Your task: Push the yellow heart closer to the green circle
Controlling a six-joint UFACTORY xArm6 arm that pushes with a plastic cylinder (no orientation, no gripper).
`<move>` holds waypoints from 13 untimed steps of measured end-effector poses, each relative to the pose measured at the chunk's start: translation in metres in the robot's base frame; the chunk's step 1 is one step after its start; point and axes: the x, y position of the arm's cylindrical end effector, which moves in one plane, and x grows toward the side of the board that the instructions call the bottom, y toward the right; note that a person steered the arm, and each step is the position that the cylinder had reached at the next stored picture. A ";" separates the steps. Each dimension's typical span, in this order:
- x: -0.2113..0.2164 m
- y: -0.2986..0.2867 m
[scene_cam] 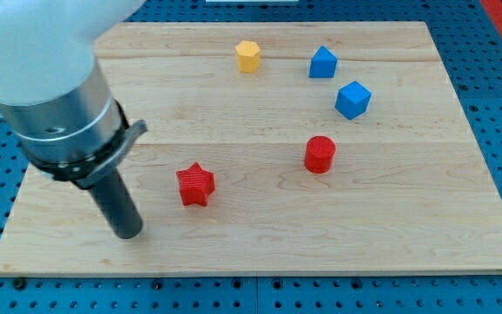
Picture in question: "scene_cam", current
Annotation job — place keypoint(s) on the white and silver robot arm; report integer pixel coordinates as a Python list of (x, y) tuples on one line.
[(53, 93)]

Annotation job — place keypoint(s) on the light wooden board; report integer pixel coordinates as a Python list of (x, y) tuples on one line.
[(408, 192)]

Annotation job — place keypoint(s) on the red star block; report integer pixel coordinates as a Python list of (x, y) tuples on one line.
[(195, 185)]

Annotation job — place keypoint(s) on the red cylinder block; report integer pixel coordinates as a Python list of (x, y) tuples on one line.
[(319, 154)]

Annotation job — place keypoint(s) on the yellow hexagon block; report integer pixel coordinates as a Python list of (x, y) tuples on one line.
[(248, 56)]

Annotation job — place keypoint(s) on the blue cube block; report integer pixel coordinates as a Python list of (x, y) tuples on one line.
[(352, 100)]

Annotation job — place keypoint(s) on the blue triangular prism block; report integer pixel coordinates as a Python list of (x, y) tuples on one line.
[(323, 64)]

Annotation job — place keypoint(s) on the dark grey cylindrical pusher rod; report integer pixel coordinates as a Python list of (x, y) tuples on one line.
[(117, 206)]

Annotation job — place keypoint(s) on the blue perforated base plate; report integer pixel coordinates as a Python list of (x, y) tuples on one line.
[(470, 44)]

